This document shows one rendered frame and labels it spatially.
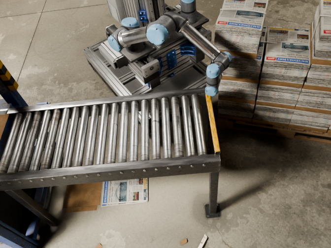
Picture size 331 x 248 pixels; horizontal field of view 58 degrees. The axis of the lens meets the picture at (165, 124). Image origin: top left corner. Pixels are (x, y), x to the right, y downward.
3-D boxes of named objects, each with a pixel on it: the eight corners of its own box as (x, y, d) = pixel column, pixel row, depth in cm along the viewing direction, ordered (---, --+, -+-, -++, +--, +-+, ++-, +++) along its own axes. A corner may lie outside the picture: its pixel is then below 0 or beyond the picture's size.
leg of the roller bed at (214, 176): (215, 206, 227) (218, 163, 172) (216, 214, 223) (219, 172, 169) (208, 207, 227) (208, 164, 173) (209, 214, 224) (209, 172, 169)
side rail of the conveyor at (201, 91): (207, 98, 202) (207, 86, 193) (208, 104, 199) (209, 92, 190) (17, 118, 211) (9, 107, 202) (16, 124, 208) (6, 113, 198)
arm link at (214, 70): (213, 57, 175) (213, 71, 184) (203, 69, 170) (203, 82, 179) (225, 61, 172) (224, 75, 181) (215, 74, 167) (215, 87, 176)
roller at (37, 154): (53, 112, 201) (50, 108, 197) (39, 175, 173) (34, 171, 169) (46, 113, 201) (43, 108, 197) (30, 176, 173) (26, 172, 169)
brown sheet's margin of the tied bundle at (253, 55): (218, 40, 213) (218, 35, 209) (259, 45, 205) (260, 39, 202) (213, 53, 203) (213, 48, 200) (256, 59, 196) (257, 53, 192)
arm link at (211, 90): (217, 88, 175) (216, 98, 182) (220, 76, 181) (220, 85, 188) (204, 86, 177) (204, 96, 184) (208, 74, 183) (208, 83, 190)
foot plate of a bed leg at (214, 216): (219, 201, 229) (219, 200, 228) (222, 219, 220) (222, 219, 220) (202, 202, 230) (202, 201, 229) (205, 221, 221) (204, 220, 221)
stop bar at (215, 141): (210, 94, 188) (210, 92, 187) (220, 153, 162) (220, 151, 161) (205, 95, 188) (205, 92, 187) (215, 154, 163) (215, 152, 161)
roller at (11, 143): (25, 115, 202) (22, 110, 198) (6, 178, 174) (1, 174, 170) (18, 116, 203) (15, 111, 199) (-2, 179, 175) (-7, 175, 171)
